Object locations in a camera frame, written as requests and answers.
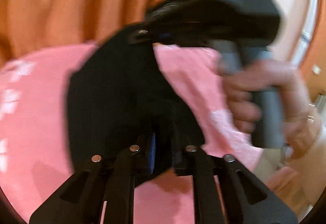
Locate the black garment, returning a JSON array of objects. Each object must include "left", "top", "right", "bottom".
[{"left": 66, "top": 23, "right": 205, "bottom": 185}]

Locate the person's right hand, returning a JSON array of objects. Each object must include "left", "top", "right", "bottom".
[{"left": 218, "top": 60, "right": 321, "bottom": 159}]

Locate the pink fleece blanket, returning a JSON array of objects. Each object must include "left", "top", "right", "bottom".
[{"left": 1, "top": 43, "right": 262, "bottom": 223}]

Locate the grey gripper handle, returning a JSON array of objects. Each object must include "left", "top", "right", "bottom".
[{"left": 211, "top": 40, "right": 285, "bottom": 149}]

